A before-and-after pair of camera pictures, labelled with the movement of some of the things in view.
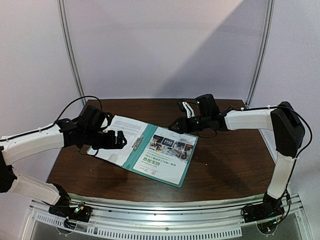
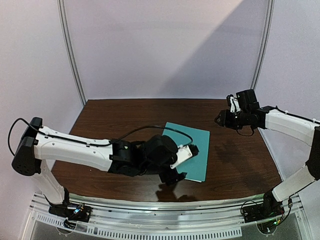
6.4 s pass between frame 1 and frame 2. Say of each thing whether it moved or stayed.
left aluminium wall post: stayed
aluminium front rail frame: stayed
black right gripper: moved
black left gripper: moved
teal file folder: moved
